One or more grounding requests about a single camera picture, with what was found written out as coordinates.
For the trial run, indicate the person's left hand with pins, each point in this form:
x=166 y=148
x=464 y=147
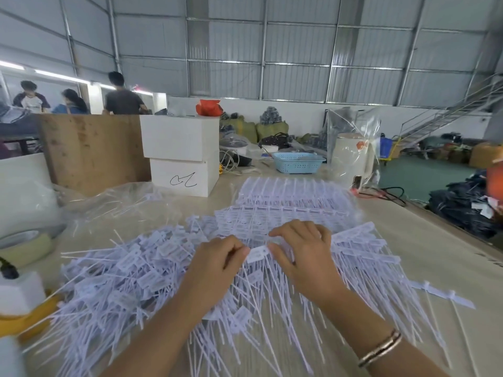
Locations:
x=212 y=270

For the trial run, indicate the person's right hand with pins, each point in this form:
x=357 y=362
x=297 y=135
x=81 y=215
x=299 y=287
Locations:
x=310 y=266

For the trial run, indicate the person's right thumb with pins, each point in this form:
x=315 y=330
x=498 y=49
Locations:
x=279 y=254

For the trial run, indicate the person's left thumb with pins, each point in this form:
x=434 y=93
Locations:
x=232 y=262

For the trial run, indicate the single white plastic seal tag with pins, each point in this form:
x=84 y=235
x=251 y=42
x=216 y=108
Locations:
x=257 y=254

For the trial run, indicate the person's left forearm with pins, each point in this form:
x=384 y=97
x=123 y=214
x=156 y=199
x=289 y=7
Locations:
x=165 y=333

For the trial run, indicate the person's right forearm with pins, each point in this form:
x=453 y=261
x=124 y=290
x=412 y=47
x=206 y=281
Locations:
x=365 y=333

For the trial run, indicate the stack of joined white tag sheets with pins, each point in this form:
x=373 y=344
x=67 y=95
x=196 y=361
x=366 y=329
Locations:
x=283 y=204

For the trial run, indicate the light blue plastic basket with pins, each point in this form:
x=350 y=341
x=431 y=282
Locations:
x=296 y=162

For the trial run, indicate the white foam box with scribble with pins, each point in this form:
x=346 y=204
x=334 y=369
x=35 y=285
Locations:
x=184 y=176

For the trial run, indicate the pile of loose white seal tags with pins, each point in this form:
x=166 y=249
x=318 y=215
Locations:
x=129 y=282

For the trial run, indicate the black handbag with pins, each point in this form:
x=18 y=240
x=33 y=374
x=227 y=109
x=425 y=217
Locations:
x=275 y=140

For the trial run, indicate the silver rice cooker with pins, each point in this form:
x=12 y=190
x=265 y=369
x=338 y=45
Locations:
x=234 y=146

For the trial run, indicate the green sack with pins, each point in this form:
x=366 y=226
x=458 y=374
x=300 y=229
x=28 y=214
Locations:
x=271 y=130

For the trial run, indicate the plain white foam box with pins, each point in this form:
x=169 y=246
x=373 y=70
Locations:
x=177 y=135

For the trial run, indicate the blue plastic crate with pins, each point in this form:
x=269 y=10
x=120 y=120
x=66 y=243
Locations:
x=386 y=147

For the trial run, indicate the clear plastic wrap bag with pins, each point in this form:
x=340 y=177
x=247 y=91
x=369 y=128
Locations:
x=353 y=121

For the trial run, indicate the red plastic bag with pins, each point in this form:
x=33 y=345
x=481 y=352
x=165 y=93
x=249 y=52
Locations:
x=209 y=107

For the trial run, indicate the strip of joined white tags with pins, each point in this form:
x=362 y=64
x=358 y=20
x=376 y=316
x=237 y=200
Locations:
x=444 y=294

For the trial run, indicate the brown plywood board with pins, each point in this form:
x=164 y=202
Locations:
x=90 y=149

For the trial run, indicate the pile of dark clothes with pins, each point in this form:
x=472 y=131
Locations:
x=463 y=208

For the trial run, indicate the roll of beige tape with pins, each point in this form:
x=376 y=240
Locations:
x=23 y=245

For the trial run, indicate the small white block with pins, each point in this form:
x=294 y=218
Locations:
x=19 y=292

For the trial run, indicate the black plug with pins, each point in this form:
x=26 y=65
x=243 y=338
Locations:
x=8 y=268

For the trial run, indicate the metal staircase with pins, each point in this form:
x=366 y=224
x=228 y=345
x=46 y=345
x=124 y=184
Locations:
x=452 y=109

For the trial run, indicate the orange plastic container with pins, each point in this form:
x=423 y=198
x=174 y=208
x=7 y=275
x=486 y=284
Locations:
x=495 y=182

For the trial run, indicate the fluorescent ceiling light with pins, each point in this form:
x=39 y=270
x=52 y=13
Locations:
x=59 y=76

